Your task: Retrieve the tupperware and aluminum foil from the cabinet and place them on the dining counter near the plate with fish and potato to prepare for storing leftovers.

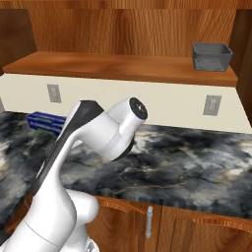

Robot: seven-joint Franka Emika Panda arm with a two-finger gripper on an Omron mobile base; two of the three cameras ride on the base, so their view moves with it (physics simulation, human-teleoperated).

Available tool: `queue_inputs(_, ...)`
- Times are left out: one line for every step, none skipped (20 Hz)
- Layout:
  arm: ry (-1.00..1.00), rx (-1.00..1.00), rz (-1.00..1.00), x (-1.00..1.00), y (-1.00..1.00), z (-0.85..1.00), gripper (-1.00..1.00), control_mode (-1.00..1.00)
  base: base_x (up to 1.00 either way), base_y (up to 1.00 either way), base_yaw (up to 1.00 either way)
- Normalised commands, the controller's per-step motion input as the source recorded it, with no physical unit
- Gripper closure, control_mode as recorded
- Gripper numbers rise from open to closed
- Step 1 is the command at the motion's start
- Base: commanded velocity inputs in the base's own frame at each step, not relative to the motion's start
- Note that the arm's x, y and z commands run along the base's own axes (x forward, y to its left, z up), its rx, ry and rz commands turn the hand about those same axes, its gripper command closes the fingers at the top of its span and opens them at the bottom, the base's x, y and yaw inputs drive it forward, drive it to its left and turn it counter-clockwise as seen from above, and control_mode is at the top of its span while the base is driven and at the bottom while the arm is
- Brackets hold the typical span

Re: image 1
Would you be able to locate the silver cabinet door handle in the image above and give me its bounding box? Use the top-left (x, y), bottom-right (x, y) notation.
top-left (145, 205), bottom-right (155, 240)

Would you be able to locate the grey tupperware container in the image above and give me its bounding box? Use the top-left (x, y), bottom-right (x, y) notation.
top-left (192, 42), bottom-right (234, 73)

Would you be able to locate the wooden cabinet shelf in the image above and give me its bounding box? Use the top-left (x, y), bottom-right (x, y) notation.
top-left (2, 50), bottom-right (238, 88)

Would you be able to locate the grey wall outlet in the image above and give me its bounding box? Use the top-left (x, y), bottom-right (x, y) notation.
top-left (46, 84), bottom-right (63, 104)
top-left (203, 94), bottom-right (222, 117)

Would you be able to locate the wooden base cabinet door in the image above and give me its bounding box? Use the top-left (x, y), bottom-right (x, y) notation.
top-left (157, 205), bottom-right (252, 252)
top-left (86, 195), bottom-right (162, 252)

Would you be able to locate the blue aluminum foil box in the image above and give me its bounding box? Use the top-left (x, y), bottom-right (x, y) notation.
top-left (27, 111), bottom-right (67, 136)

